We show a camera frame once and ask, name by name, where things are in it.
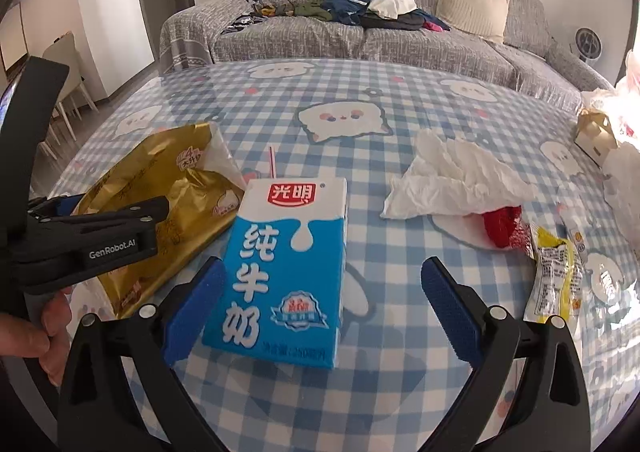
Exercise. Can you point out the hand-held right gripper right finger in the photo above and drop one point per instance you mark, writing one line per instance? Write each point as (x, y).
(452, 309)

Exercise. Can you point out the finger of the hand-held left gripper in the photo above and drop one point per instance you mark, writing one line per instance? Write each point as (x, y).
(35, 122)
(125, 214)

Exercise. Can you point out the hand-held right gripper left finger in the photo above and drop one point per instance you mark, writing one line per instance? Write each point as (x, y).
(197, 312)

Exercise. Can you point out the gold snack bag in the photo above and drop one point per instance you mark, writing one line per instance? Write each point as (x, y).
(190, 192)

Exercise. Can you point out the blue milk carton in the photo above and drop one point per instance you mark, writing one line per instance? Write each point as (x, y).
(280, 282)

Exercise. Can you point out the red plastic wrapper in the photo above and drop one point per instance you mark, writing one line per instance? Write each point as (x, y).
(502, 224)

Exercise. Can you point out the yellow snack wrapper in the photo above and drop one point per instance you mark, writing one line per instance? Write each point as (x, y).
(552, 272)

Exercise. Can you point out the person's left hand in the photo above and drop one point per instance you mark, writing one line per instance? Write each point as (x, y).
(25, 339)

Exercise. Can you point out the white dining chair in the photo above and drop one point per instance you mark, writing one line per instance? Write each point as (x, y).
(67, 67)

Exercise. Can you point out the white framed board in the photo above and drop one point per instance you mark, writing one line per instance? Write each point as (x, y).
(12, 37)

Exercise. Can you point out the crumpled white tissue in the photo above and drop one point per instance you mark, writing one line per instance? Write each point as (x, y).
(450, 172)

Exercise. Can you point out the small white sachet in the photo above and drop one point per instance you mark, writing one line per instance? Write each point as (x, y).
(575, 234)

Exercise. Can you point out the blue checked tablecloth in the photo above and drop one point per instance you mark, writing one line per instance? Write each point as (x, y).
(400, 97)

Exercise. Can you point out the patterned dark cloth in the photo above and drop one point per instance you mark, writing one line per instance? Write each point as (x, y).
(242, 24)

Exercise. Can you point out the brown paper box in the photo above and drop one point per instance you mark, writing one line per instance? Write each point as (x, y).
(595, 132)

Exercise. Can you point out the grey sofa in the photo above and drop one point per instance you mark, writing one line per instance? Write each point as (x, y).
(400, 52)

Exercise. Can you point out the olive garment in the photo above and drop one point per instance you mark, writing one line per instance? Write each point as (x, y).
(312, 9)

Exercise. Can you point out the translucent plastic bag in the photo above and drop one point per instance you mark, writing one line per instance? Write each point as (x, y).
(630, 92)

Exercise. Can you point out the pink cloth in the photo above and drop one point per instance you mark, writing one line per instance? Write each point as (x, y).
(436, 25)

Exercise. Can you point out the black garment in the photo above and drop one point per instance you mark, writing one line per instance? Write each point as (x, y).
(395, 23)

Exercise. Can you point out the white fan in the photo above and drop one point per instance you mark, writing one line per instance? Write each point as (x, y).
(590, 44)

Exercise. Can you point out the cream pillow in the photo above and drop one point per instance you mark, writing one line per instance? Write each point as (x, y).
(472, 4)

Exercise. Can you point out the blue jacket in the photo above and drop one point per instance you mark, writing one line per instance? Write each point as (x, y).
(350, 2)

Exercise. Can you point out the white garment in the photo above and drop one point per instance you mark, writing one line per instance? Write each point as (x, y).
(392, 4)

